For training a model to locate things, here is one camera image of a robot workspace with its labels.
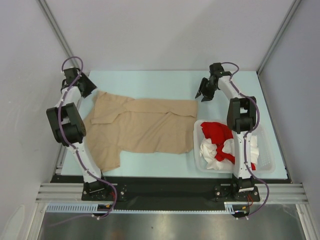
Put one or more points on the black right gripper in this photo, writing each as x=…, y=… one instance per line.
x=208, y=96

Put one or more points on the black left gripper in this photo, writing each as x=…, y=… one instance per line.
x=91, y=86

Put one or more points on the beige t shirt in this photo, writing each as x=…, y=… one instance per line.
x=144, y=125

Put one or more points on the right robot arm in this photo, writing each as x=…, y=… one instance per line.
x=243, y=117

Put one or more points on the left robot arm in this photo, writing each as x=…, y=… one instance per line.
x=68, y=129

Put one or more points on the red t shirt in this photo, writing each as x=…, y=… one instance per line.
x=217, y=132

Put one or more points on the white t shirt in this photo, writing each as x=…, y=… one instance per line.
x=222, y=157

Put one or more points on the translucent plastic basket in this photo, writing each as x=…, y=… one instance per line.
x=265, y=161

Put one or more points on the left aluminium frame post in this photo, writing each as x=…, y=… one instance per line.
x=54, y=25

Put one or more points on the aluminium frame post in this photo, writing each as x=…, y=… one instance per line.
x=54, y=25
x=279, y=34

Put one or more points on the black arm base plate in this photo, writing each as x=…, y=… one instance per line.
x=161, y=187

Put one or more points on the right aluminium frame post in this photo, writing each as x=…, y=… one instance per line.
x=279, y=34

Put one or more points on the aluminium front rail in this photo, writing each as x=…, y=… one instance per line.
x=287, y=193

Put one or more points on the slotted cable duct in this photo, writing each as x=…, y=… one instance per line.
x=96, y=208

